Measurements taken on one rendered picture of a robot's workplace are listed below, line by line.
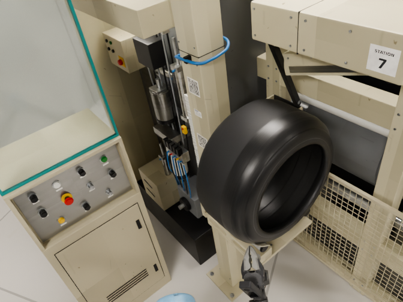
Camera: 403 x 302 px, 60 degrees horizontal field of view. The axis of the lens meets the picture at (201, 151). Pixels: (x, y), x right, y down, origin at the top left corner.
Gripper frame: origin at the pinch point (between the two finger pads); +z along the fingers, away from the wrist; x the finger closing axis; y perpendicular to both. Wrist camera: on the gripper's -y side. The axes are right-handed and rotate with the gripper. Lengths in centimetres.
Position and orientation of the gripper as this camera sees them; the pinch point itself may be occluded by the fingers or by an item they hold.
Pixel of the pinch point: (249, 248)
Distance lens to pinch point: 140.8
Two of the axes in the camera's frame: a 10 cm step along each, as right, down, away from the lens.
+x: 8.6, -2.1, -4.6
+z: -1.0, -9.6, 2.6
